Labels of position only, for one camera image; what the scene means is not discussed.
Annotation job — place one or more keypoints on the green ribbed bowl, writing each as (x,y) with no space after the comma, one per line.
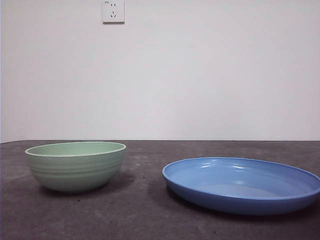
(75,172)

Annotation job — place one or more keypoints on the blue plate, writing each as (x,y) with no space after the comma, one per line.
(225,200)

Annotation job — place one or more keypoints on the white wall socket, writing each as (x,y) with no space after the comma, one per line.
(113,12)

